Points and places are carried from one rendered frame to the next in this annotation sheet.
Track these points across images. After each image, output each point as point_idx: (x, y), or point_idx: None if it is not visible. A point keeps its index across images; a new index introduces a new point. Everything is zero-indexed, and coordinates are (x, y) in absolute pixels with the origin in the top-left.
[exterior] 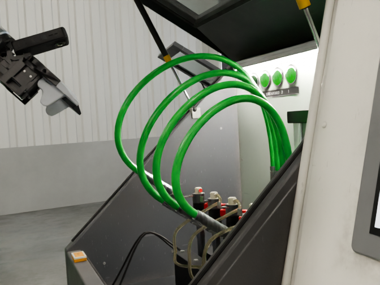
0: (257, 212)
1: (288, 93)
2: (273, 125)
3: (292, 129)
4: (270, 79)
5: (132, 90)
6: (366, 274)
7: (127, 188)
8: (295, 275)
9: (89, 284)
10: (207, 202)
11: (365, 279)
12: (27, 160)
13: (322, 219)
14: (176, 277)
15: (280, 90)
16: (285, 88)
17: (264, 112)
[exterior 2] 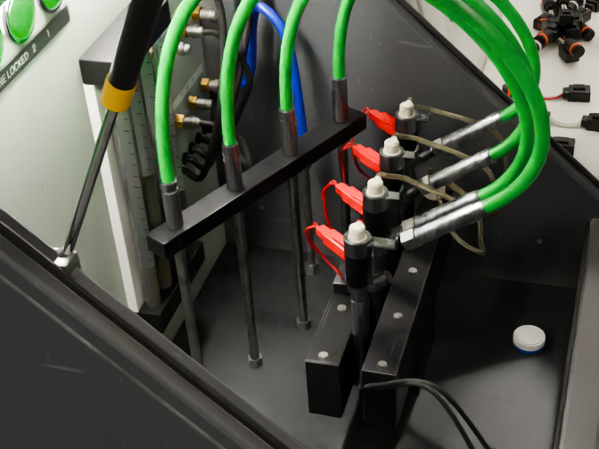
0: (468, 59)
1: (49, 37)
2: (298, 27)
3: (69, 118)
4: (2, 36)
5: (506, 39)
6: (457, 28)
7: None
8: None
9: (592, 412)
10: (387, 200)
11: (458, 32)
12: None
13: (437, 27)
14: (398, 409)
15: (29, 45)
16: (39, 32)
17: (240, 36)
